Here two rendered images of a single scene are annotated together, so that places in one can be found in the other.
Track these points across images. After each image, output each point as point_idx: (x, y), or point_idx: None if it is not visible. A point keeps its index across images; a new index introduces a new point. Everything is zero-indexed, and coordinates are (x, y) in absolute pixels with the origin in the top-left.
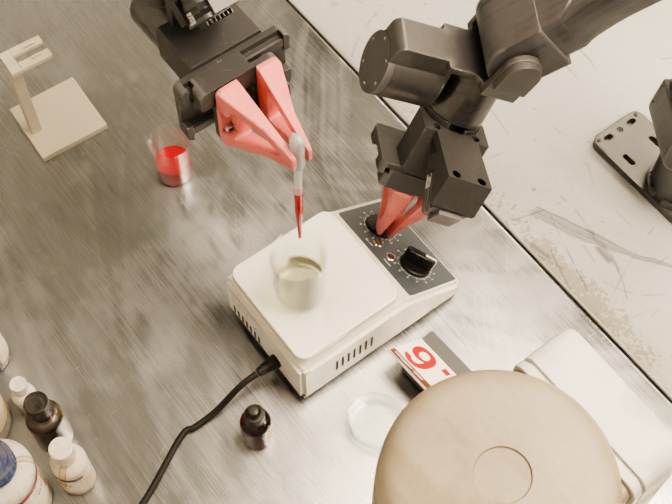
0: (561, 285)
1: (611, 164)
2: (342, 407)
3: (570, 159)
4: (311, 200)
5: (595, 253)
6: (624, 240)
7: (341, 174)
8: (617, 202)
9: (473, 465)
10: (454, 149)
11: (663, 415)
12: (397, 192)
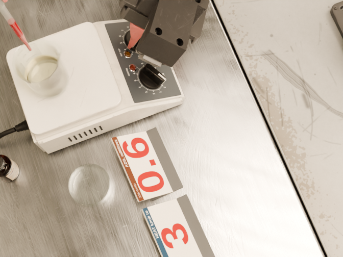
0: (265, 116)
1: (339, 29)
2: (73, 166)
3: (309, 18)
4: (104, 3)
5: (299, 98)
6: (326, 93)
7: None
8: (332, 61)
9: None
10: (170, 7)
11: (303, 237)
12: (133, 25)
